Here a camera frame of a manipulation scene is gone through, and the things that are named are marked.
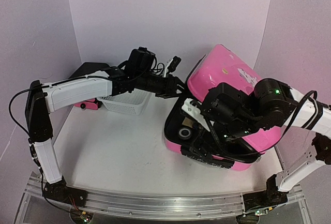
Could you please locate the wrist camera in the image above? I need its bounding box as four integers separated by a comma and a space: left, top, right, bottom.
162, 56, 182, 78
181, 98, 210, 131

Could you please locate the white plastic mesh basket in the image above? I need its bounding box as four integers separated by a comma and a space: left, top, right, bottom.
97, 89, 152, 115

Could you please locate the pink hard-shell suitcase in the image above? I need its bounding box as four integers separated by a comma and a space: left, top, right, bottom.
163, 44, 281, 171

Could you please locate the round black tin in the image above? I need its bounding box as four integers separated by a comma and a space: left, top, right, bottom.
178, 127, 192, 140

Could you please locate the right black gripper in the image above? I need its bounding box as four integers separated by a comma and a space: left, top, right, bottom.
190, 116, 260, 163

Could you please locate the black pink drawer organizer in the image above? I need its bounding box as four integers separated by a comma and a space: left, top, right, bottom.
70, 62, 109, 110

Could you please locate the small green circuit board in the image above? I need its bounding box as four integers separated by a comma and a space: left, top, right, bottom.
79, 211, 92, 223

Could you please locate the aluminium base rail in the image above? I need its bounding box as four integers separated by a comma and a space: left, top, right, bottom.
13, 173, 312, 223

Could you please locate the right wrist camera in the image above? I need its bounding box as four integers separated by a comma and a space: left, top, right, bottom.
181, 98, 210, 131

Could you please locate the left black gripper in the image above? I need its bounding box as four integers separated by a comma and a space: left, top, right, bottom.
136, 71, 193, 99

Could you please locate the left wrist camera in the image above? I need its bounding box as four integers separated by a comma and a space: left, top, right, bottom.
162, 56, 182, 78

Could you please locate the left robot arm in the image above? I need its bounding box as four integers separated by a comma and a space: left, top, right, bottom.
22, 47, 185, 207

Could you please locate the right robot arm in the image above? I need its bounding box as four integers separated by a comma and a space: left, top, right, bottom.
201, 78, 330, 212

